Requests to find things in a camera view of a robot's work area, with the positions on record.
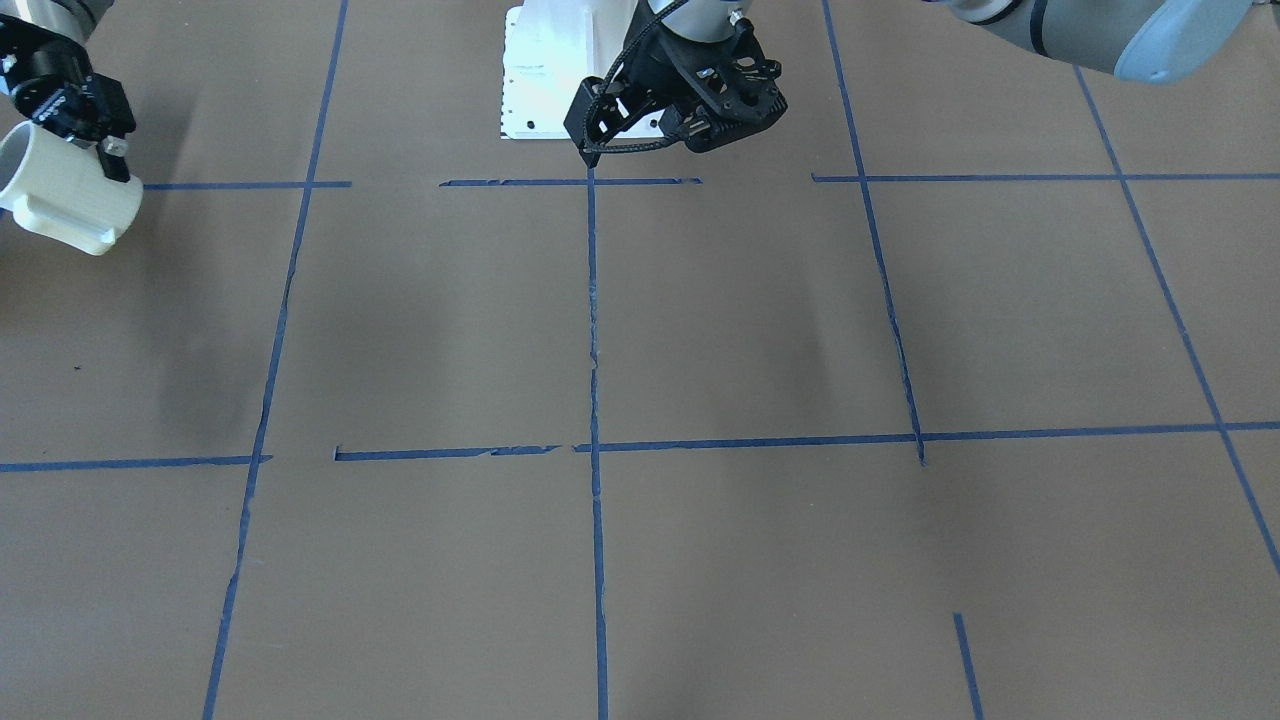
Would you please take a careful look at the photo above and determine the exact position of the black braided cable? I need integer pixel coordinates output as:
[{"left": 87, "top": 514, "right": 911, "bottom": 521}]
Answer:
[{"left": 580, "top": 0, "right": 701, "bottom": 156}]

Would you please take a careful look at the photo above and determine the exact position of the white ribbed HOME mug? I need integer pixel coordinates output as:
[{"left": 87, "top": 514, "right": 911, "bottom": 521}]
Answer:
[{"left": 1, "top": 120, "right": 145, "bottom": 256}]

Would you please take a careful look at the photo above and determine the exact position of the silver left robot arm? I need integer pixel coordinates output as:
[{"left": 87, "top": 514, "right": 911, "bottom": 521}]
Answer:
[{"left": 618, "top": 1, "right": 1252, "bottom": 85}]

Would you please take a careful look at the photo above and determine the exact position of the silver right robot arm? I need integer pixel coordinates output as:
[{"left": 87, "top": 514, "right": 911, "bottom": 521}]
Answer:
[{"left": 1, "top": 1, "right": 137, "bottom": 183}]

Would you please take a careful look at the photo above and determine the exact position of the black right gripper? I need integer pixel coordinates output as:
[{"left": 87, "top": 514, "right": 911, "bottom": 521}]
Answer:
[{"left": 1, "top": 18, "right": 137, "bottom": 184}]

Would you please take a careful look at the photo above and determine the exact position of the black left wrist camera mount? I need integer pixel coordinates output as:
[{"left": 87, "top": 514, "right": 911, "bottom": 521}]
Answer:
[{"left": 564, "top": 15, "right": 788, "bottom": 168}]

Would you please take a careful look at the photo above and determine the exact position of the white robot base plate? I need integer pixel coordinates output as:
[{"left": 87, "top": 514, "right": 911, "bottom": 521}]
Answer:
[{"left": 500, "top": 1, "right": 637, "bottom": 141}]

